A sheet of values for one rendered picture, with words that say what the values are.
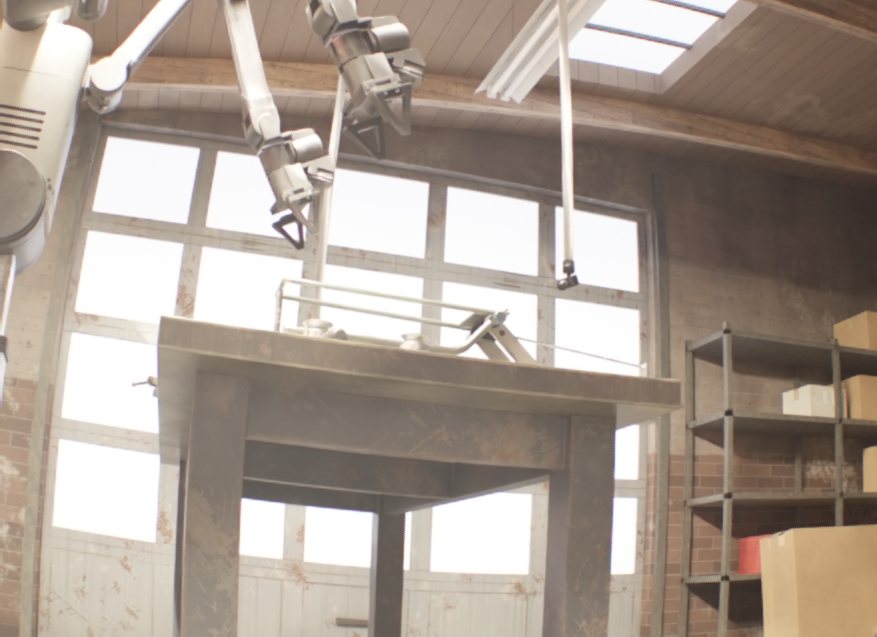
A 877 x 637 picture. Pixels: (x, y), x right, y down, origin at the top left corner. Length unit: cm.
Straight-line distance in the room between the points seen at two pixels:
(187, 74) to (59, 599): 269
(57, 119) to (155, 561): 331
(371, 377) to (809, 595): 368
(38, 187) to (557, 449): 90
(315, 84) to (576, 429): 330
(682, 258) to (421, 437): 438
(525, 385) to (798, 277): 500
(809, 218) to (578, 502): 520
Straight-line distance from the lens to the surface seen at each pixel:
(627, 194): 557
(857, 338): 602
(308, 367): 120
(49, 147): 143
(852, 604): 488
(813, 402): 544
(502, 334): 162
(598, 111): 498
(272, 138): 181
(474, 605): 479
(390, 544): 256
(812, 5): 429
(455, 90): 468
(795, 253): 624
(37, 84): 146
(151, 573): 451
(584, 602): 141
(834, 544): 483
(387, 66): 142
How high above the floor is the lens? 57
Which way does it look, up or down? 18 degrees up
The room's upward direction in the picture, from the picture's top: 2 degrees clockwise
